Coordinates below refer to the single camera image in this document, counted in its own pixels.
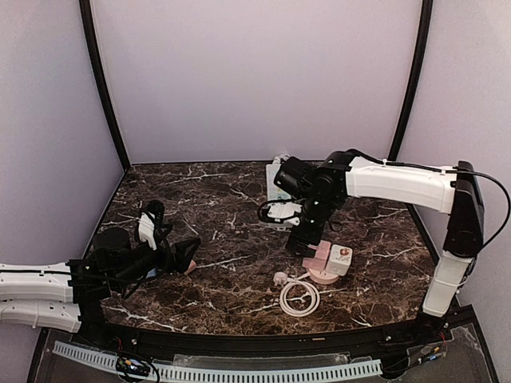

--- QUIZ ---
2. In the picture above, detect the black right corner post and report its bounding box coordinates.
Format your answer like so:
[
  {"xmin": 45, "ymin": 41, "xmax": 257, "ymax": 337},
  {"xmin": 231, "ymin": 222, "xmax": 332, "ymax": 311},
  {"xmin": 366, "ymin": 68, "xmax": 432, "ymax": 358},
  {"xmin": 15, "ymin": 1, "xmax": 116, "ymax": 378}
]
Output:
[{"xmin": 386, "ymin": 0, "xmax": 434, "ymax": 173}]

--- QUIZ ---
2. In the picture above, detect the pink small charger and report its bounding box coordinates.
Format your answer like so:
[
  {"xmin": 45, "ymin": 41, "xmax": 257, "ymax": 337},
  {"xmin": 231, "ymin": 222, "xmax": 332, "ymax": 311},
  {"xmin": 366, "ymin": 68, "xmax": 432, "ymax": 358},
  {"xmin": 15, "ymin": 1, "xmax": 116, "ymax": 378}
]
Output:
[{"xmin": 185, "ymin": 260, "xmax": 196, "ymax": 275}]

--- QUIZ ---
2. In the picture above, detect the white multicolour power strip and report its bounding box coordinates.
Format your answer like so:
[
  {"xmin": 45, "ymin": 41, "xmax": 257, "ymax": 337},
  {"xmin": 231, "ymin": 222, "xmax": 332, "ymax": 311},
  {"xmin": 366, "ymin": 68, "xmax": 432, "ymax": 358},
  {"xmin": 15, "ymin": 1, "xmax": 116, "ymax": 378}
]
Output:
[{"xmin": 263, "ymin": 162, "xmax": 291, "ymax": 231}]

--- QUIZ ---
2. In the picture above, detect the white slotted cable duct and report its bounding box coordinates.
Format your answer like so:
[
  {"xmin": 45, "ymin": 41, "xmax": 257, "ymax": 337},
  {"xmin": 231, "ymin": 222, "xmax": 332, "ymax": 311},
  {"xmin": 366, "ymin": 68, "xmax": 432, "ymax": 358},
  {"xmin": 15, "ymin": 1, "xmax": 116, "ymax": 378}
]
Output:
[{"xmin": 52, "ymin": 341, "xmax": 382, "ymax": 382}]

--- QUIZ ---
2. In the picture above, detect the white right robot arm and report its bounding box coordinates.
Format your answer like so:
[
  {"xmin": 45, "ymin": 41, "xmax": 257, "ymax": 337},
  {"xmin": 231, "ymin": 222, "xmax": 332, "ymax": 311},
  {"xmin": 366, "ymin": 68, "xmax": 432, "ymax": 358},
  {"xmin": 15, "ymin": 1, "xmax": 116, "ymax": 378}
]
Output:
[{"xmin": 274, "ymin": 149, "xmax": 485, "ymax": 318}]

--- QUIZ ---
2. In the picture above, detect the black front table rail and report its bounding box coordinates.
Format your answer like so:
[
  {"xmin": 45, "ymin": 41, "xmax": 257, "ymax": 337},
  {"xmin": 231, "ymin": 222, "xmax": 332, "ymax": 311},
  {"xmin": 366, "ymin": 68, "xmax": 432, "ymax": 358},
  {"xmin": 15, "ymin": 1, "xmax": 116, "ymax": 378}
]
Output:
[{"xmin": 29, "ymin": 306, "xmax": 499, "ymax": 382}]

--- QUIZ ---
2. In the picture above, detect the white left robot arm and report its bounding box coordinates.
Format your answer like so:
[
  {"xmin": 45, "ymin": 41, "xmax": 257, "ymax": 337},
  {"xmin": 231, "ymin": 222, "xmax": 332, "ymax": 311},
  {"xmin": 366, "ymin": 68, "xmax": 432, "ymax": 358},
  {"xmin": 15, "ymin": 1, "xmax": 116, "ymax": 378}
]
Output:
[{"xmin": 1, "ymin": 227, "xmax": 201, "ymax": 333}]

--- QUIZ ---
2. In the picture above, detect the pink cube socket adapter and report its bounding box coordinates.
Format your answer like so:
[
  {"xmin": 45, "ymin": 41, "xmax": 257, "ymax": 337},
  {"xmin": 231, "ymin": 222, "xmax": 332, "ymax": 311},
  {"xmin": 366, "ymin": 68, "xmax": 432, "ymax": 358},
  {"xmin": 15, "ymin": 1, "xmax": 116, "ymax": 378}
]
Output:
[{"xmin": 302, "ymin": 240, "xmax": 331, "ymax": 271}]

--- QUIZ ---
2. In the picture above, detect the black corner post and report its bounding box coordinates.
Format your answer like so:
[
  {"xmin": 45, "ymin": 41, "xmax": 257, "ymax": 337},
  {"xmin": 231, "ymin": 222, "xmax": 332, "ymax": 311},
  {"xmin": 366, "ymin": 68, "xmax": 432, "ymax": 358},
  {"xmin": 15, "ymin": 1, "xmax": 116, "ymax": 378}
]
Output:
[
  {"xmin": 78, "ymin": 0, "xmax": 131, "ymax": 172},
  {"xmin": 386, "ymin": 0, "xmax": 434, "ymax": 173}
]

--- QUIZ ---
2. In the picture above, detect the white cube socket adapter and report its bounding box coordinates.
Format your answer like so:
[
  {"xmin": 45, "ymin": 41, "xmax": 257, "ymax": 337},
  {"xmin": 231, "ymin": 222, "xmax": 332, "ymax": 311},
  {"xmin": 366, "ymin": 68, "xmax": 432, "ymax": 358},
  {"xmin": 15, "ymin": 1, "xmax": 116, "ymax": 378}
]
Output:
[{"xmin": 325, "ymin": 244, "xmax": 353, "ymax": 277}]

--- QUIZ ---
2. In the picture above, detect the black left corner post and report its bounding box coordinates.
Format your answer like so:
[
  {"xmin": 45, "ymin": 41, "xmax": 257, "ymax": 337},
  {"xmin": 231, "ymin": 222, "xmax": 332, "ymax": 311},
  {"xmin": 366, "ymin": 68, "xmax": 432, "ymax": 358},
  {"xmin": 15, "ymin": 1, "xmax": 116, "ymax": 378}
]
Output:
[{"xmin": 78, "ymin": 0, "xmax": 131, "ymax": 172}]

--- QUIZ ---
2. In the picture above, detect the blue small charger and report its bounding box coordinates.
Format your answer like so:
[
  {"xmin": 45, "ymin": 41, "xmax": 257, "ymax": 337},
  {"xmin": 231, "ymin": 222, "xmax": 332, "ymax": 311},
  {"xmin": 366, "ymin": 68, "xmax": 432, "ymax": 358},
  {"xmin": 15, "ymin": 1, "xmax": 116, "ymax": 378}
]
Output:
[{"xmin": 146, "ymin": 269, "xmax": 157, "ymax": 278}]

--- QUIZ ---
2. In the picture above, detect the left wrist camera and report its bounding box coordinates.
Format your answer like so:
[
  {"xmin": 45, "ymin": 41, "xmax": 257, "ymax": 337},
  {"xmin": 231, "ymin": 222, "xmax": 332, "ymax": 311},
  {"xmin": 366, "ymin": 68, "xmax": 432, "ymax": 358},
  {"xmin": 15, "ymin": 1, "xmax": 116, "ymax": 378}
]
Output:
[{"xmin": 135, "ymin": 199, "xmax": 172, "ymax": 251}]

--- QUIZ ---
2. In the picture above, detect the pink round socket hub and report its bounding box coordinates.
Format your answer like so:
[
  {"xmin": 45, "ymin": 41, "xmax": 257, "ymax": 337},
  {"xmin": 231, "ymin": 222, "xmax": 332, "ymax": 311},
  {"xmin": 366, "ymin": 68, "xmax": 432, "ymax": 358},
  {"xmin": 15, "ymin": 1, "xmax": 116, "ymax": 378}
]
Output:
[{"xmin": 307, "ymin": 269, "xmax": 340, "ymax": 285}]

